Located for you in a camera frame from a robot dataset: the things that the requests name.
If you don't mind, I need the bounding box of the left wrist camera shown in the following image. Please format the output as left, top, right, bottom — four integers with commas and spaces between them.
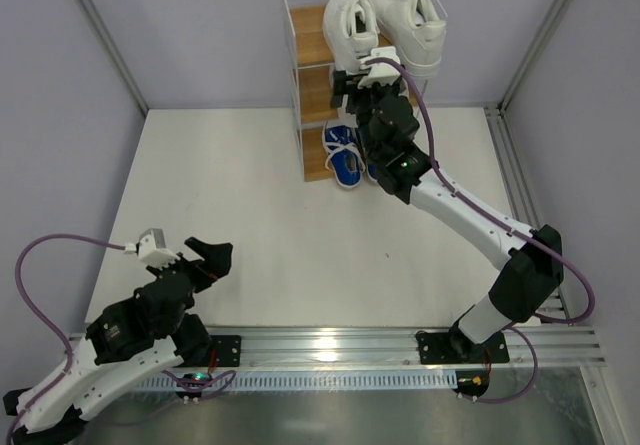
123, 228, 179, 269

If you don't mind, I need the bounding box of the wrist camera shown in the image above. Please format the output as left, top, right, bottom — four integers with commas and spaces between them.
123, 228, 179, 269
357, 46, 401, 89

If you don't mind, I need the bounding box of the white lace sneaker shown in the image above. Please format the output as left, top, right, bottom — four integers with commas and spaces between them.
399, 78, 416, 107
330, 68, 347, 109

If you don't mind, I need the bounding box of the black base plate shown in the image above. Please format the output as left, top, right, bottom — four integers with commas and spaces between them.
415, 330, 510, 365
201, 334, 242, 368

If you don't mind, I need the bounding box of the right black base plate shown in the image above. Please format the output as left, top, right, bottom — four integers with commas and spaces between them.
415, 330, 510, 365

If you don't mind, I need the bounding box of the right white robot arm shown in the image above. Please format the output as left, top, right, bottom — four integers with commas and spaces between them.
330, 71, 564, 363

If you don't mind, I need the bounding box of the aluminium mounting rail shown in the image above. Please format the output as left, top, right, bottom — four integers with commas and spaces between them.
208, 325, 606, 370

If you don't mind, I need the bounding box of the slotted cable duct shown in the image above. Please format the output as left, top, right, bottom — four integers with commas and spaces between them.
129, 368, 459, 393

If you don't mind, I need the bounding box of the white wire shoe shelf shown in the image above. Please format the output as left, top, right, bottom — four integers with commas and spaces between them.
281, 0, 447, 182

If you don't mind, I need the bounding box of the blue canvas sneaker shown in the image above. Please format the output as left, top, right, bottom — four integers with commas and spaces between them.
322, 123, 365, 189
355, 127, 381, 186

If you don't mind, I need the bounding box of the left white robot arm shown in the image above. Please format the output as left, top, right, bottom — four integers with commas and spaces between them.
3, 229, 233, 444

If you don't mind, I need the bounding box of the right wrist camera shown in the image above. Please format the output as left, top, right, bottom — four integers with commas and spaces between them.
357, 46, 401, 89

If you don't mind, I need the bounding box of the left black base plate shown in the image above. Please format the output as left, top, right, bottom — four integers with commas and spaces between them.
201, 334, 242, 368

